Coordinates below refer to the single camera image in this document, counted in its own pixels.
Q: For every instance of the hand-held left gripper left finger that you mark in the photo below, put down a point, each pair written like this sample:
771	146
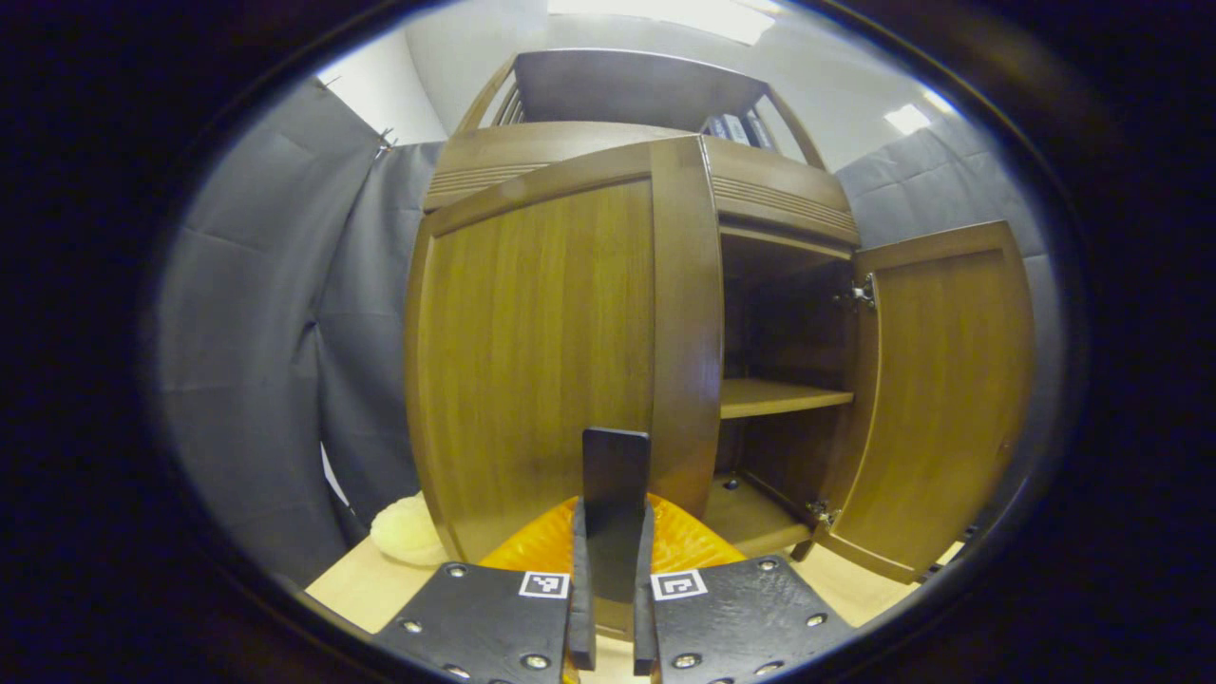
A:
580	617

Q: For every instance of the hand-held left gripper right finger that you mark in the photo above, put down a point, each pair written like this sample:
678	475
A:
644	617

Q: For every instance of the wooden shoe cabinet door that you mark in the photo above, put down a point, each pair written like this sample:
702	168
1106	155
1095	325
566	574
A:
940	399
532	361

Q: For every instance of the pale yellow soft ball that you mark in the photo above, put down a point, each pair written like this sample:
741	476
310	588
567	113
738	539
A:
408	532

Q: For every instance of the black backdrop cloth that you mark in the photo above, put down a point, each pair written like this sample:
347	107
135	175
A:
247	332

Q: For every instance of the dark blue book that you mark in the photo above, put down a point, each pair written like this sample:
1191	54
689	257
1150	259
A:
715	126

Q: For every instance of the light grey book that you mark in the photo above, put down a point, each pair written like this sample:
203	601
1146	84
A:
737	129

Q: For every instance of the black book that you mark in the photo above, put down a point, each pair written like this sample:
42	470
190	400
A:
760	131

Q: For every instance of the small ceiling light panel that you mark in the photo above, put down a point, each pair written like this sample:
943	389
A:
907	119

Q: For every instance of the large ceiling light panel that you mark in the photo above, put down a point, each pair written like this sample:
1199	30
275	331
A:
684	14

